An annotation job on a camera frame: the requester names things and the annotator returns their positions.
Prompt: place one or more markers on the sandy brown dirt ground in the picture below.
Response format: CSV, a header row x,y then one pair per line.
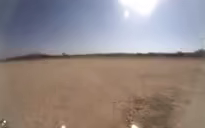
x,y
90,90

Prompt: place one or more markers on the distant dark hills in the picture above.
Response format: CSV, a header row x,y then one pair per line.
x,y
36,56

